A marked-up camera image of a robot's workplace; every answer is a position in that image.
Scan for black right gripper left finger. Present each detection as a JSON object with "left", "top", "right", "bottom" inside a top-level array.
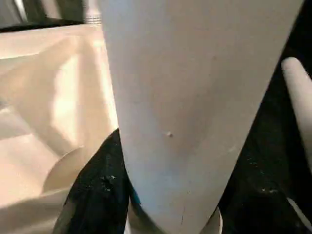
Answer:
[{"left": 55, "top": 128, "right": 134, "bottom": 234}]

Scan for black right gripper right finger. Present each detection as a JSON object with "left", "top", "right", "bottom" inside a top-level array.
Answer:
[{"left": 218, "top": 145, "right": 312, "bottom": 234}]

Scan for white plastic table top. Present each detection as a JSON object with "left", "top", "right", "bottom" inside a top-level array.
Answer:
[{"left": 0, "top": 23, "right": 121, "bottom": 234}]

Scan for white plastic table leg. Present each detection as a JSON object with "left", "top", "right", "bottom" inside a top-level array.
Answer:
[
  {"left": 281, "top": 57, "right": 312, "bottom": 176},
  {"left": 84, "top": 0, "right": 104, "bottom": 26},
  {"left": 101, "top": 0, "right": 304, "bottom": 234}
]

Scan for black plastic mat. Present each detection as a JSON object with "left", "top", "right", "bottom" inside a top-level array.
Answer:
[{"left": 0, "top": 0, "right": 312, "bottom": 220}]

